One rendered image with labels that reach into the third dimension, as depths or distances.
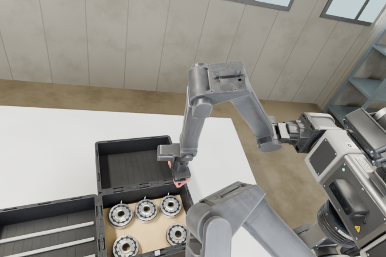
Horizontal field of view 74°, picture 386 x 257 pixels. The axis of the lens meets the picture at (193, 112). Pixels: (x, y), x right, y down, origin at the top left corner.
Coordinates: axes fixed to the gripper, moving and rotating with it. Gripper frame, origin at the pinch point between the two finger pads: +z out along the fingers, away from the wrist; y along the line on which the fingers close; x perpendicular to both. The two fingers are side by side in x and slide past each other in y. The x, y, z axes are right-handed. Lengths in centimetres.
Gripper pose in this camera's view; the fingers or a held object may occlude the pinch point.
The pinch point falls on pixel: (176, 179)
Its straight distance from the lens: 112.0
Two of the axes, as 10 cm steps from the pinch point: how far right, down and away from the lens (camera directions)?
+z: -1.9, 7.5, 6.4
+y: 3.0, 6.6, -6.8
